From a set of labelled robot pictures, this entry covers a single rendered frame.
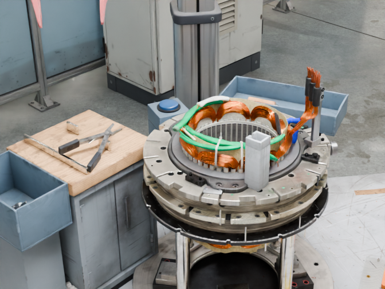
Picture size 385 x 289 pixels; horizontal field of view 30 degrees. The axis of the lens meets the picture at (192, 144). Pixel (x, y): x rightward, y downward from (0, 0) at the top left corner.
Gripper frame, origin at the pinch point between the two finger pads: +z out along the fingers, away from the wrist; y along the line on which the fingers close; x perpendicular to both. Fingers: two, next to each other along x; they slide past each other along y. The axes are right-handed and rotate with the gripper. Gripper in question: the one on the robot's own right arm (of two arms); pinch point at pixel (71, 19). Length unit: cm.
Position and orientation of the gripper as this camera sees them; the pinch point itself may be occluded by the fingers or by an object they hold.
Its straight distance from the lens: 101.0
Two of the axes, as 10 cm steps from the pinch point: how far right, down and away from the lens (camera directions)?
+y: 9.9, -0.7, 1.0
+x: -1.0, 0.1, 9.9
